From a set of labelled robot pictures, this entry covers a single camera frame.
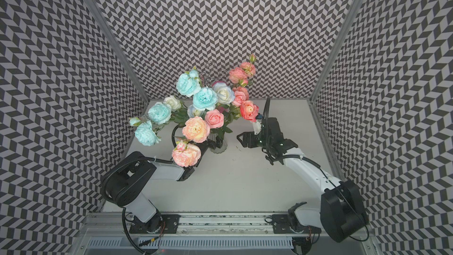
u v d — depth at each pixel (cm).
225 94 57
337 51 89
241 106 59
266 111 60
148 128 50
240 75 69
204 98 53
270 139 62
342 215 40
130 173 52
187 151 45
